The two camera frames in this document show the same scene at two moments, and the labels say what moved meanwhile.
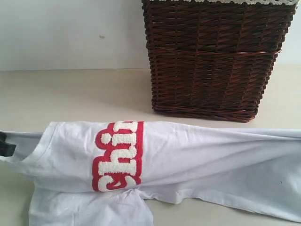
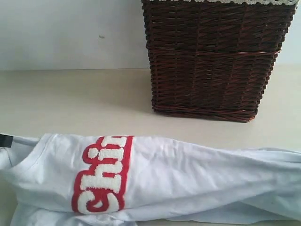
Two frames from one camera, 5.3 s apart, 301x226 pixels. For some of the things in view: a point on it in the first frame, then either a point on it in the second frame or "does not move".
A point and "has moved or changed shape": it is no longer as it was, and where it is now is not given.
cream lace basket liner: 285,3 does not move
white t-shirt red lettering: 104,173 has moved or changed shape
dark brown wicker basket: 212,60 does not move
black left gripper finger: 6,149 to 5,141
